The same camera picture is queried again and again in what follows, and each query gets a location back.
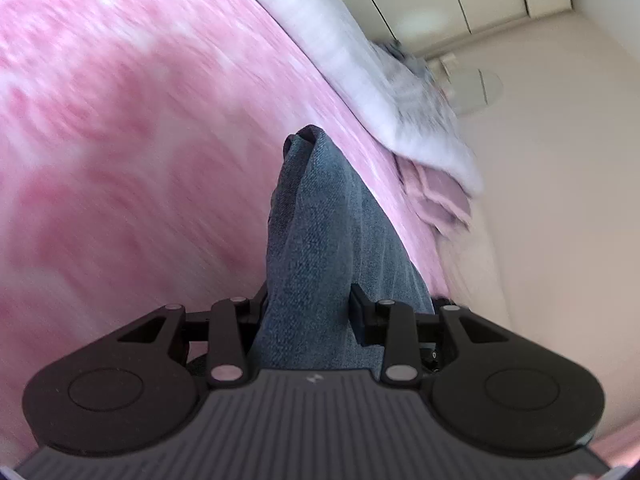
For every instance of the oval mirror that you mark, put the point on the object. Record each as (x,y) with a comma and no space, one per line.
(475,90)

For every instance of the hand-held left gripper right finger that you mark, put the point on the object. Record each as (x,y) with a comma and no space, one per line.
(359,310)

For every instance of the long white pillow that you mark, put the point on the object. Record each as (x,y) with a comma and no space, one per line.
(475,280)

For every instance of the blue denim jeans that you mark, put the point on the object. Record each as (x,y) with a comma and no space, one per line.
(320,240)

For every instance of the striped white quilt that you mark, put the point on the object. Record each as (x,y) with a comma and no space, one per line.
(360,60)

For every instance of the cream wardrobe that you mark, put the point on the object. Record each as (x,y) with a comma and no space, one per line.
(450,0)

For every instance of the purple pillow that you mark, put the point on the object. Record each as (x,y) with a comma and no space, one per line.
(440,200)

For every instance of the pink floral blanket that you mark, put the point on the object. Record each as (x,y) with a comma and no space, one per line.
(125,135)

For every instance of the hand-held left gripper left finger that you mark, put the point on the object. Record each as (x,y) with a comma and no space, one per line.
(252,317)

